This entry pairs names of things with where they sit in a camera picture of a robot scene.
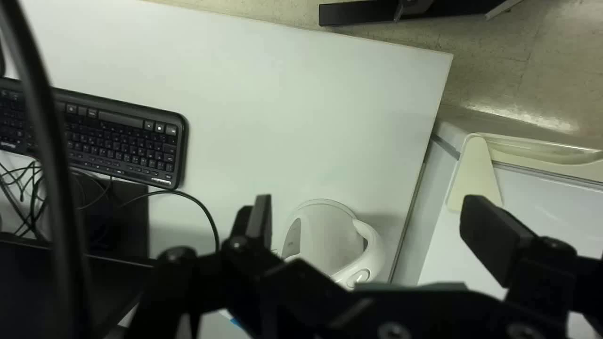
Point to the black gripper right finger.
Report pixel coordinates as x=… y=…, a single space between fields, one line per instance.
x=496 y=236

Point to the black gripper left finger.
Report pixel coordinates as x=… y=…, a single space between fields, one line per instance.
x=256 y=265

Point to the white mug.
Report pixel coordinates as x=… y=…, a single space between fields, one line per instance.
x=326 y=242

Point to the black monitor stand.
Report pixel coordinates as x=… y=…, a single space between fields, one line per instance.
x=115 y=251

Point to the black computer keyboard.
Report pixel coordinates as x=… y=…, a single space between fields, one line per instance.
x=106 y=135

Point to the black furniture base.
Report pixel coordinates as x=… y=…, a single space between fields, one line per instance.
x=377 y=10

